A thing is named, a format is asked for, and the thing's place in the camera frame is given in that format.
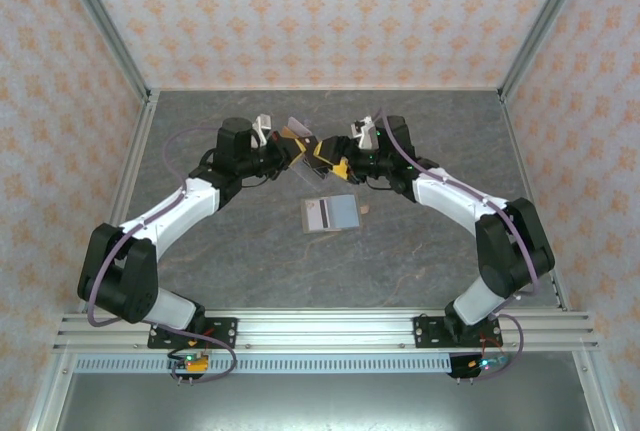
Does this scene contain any tan card holder wallet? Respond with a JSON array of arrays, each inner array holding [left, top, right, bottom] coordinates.
[[301, 194, 372, 236]]

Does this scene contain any aluminium cross rail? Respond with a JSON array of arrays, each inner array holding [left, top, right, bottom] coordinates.
[[52, 308, 601, 353]]

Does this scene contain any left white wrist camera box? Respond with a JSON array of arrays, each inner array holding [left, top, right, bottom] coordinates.
[[251, 114, 275, 146]]

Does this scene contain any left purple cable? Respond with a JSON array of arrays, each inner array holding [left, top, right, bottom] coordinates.
[[87, 125, 238, 383]]

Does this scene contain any clear acrylic card stand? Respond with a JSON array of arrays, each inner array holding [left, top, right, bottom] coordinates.
[[281, 117, 332, 191]]

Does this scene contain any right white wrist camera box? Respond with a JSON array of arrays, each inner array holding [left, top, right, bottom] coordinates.
[[351, 117, 380, 151]]

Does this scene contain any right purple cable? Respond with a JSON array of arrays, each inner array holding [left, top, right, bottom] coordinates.
[[372, 108, 544, 383]]

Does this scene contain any left circuit board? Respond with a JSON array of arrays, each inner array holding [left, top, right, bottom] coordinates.
[[167, 350, 211, 375]]

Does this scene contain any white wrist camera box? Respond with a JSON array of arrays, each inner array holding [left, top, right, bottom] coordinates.
[[351, 117, 380, 151], [251, 114, 275, 146]]

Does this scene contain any circuit board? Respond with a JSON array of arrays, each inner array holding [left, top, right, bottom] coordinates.
[[167, 350, 211, 375], [469, 354, 511, 373]]

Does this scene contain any aluminium side rail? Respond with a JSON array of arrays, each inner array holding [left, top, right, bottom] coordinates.
[[79, 90, 161, 313], [499, 93, 572, 312]]

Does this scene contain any slotted grey cable duct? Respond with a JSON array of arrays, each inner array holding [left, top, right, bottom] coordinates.
[[73, 356, 454, 375]]

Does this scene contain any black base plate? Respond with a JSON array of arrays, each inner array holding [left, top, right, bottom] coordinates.
[[413, 315, 504, 350], [147, 317, 239, 350]]

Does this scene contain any aluminium frame post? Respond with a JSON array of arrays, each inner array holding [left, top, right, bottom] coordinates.
[[52, 0, 154, 103], [498, 0, 597, 101]]

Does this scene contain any purple cable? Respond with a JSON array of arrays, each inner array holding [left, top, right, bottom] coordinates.
[[372, 108, 544, 383], [87, 125, 238, 383]]

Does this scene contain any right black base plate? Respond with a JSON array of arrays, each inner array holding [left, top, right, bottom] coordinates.
[[413, 315, 504, 350]]

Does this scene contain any grey metal sheet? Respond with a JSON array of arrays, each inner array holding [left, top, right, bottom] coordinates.
[[49, 373, 601, 431]]

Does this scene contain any black card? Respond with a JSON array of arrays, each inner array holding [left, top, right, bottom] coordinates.
[[309, 153, 332, 178]]

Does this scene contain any right circuit board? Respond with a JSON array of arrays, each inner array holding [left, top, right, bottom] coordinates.
[[469, 354, 511, 373]]

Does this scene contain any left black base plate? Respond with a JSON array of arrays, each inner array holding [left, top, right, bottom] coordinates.
[[147, 317, 239, 350]]

